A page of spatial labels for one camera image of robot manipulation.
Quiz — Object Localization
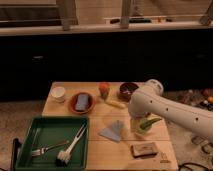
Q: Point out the blue grey towel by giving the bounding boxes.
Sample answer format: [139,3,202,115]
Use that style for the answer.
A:
[99,120,123,142]

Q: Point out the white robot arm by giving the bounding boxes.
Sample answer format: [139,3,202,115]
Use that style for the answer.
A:
[128,79,213,139]

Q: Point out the green plant in cup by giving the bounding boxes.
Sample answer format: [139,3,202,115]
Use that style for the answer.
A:
[137,118,161,134]

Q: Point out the brown scrub sponge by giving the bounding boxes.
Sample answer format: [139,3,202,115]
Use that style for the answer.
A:
[130,143,158,158]

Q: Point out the yellow corn toy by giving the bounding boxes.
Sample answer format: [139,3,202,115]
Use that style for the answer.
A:
[105,100,126,109]

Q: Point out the dark red bowl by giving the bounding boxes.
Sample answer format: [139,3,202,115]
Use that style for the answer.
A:
[119,82,139,101]

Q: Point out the orange carrot toy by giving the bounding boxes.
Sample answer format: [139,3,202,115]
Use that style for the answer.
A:
[99,82,110,100]

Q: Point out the orange plate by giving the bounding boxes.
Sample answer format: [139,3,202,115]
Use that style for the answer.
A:
[68,92,95,115]

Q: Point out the blue sponge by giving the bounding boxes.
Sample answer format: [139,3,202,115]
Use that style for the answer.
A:
[75,94,89,111]

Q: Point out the white dish brush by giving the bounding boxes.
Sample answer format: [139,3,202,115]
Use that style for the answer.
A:
[56,125,86,166]

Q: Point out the white cup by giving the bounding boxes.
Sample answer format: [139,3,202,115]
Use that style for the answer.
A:
[50,87,66,102]

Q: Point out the green plastic tray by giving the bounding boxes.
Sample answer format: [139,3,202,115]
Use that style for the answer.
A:
[15,116,89,171]

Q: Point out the metal fork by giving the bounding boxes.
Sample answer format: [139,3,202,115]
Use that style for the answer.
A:
[31,140,70,157]

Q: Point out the black chair frame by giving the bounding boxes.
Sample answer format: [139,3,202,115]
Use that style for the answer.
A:
[10,138,22,171]

